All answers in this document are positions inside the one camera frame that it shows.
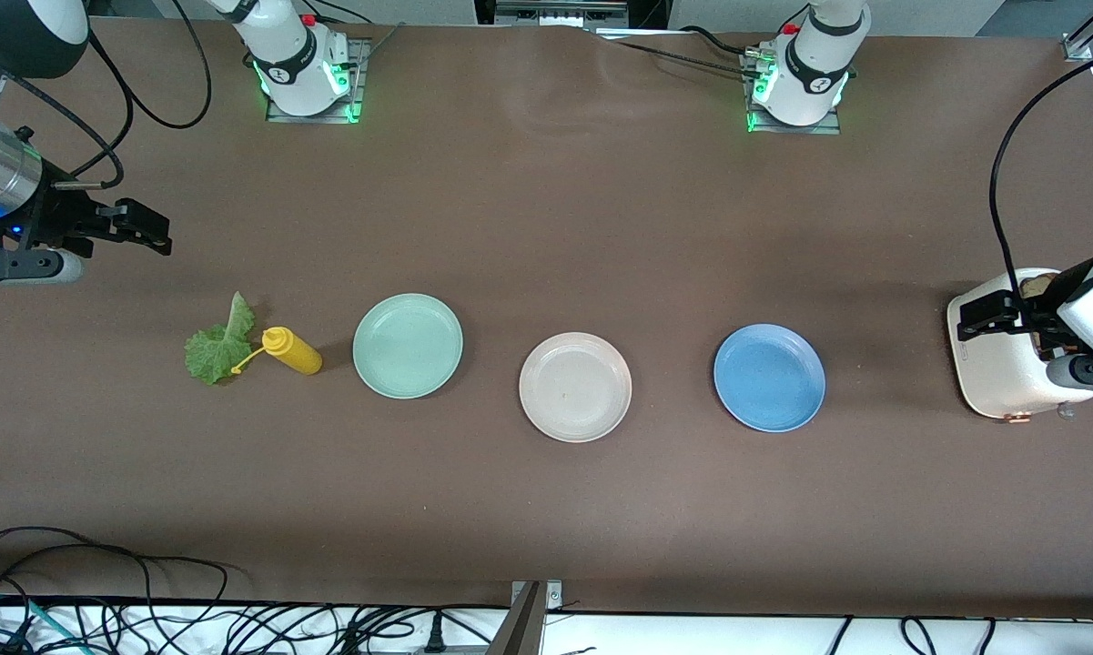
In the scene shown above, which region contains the teal cable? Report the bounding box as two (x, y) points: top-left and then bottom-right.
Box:
(0, 591), (87, 655)

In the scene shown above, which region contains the green plate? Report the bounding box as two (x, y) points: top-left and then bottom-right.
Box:
(352, 293), (464, 400)

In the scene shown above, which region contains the blue plate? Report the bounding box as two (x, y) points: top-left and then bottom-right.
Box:
(713, 324), (826, 433)

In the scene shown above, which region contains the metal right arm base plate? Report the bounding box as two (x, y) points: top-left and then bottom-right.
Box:
(264, 36), (370, 125)

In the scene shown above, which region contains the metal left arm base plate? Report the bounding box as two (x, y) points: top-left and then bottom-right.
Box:
(740, 50), (844, 136)

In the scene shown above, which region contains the small metal corner bracket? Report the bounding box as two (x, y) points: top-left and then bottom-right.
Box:
(510, 579), (564, 612)

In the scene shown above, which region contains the aluminium profile bar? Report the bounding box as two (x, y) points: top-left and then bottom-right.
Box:
(485, 582), (547, 655)

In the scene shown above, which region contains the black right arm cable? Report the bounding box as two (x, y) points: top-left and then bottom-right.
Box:
(0, 0), (213, 189)

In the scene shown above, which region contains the cream white toaster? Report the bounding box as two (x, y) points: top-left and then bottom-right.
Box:
(946, 267), (1093, 421)

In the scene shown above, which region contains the yellow mustard squeeze bottle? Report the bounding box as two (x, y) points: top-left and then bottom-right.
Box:
(232, 326), (323, 376)

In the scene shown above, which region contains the beige plate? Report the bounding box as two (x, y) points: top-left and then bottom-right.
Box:
(519, 332), (633, 444)

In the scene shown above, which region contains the black equipment rack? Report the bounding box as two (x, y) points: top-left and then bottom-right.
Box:
(473, 0), (670, 30)

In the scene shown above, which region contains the green lettuce leaf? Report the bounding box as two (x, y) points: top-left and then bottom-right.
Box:
(185, 291), (258, 386)

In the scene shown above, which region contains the long black looping cable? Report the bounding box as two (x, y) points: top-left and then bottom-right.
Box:
(0, 526), (230, 606)

